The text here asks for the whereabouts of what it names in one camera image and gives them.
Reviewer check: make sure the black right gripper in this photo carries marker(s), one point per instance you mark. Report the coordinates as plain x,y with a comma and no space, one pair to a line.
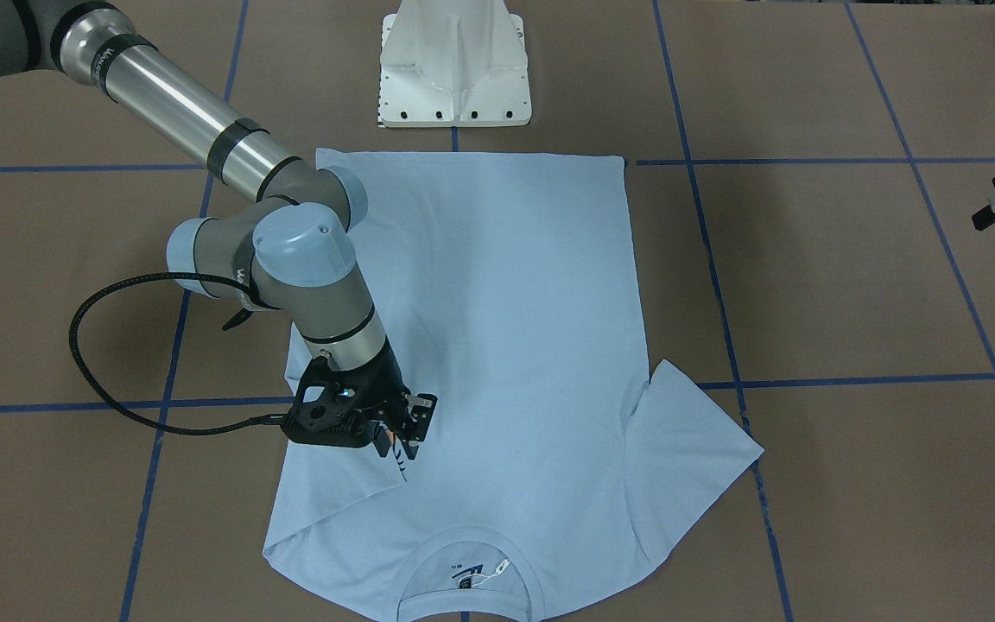
384,382

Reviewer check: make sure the light blue t-shirt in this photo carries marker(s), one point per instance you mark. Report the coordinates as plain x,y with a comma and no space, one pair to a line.
559,468

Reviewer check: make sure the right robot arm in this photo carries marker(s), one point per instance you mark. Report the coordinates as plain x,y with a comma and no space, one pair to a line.
287,250

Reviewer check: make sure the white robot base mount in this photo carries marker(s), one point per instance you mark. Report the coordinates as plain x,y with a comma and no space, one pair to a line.
453,64

